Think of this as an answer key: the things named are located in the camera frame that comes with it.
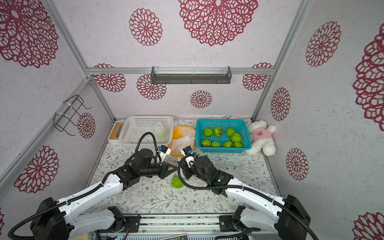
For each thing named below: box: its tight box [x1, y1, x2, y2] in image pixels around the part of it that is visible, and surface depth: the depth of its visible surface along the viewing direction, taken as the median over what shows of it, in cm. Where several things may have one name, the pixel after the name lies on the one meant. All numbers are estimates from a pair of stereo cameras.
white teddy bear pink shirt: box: [246, 120, 277, 157], surface depth 100 cm
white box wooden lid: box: [107, 120, 126, 141], surface depth 108 cm
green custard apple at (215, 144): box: [211, 141, 221, 147], surface depth 102 cm
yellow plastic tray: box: [169, 125, 196, 158], surface depth 102 cm
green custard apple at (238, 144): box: [233, 142, 244, 148], surface depth 100 cm
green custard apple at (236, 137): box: [231, 132, 243, 143], surface depth 103 cm
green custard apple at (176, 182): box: [171, 175, 184, 189], surface depth 85 cm
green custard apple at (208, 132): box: [204, 127, 213, 137], surface depth 108 cm
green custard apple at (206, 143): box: [201, 139, 212, 147], surface depth 100 cm
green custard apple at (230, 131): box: [225, 127, 236, 138], surface depth 108 cm
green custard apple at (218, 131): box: [213, 126, 223, 137], surface depth 108 cm
